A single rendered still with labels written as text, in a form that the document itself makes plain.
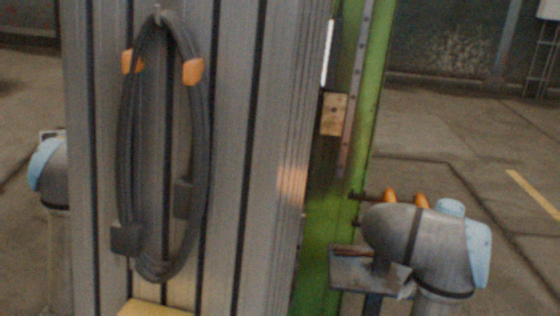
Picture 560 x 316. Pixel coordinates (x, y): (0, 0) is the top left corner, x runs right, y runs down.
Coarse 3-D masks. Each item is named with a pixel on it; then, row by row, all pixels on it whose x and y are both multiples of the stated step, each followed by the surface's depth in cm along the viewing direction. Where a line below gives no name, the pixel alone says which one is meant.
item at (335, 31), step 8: (336, 24) 193; (336, 32) 194; (328, 40) 196; (336, 40) 195; (328, 48) 197; (336, 48) 197; (328, 56) 198; (336, 56) 198; (328, 64) 199; (336, 64) 199; (328, 72) 200; (328, 80) 201; (328, 88) 202
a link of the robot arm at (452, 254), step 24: (432, 216) 96; (456, 216) 98; (408, 240) 95; (432, 240) 94; (456, 240) 93; (480, 240) 92; (408, 264) 97; (432, 264) 94; (456, 264) 93; (480, 264) 91; (432, 288) 95; (456, 288) 94; (432, 312) 98; (456, 312) 98
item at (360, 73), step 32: (352, 0) 194; (384, 0) 194; (352, 32) 198; (384, 32) 199; (352, 64) 203; (384, 64) 204; (320, 96) 208; (352, 96) 208; (352, 128) 213; (320, 160) 218; (352, 160) 219; (320, 192) 224; (320, 224) 230; (320, 256) 236; (320, 288) 243
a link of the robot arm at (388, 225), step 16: (384, 208) 100; (400, 208) 98; (368, 224) 102; (384, 224) 98; (400, 224) 96; (368, 240) 102; (384, 240) 97; (400, 240) 95; (384, 256) 100; (400, 256) 96
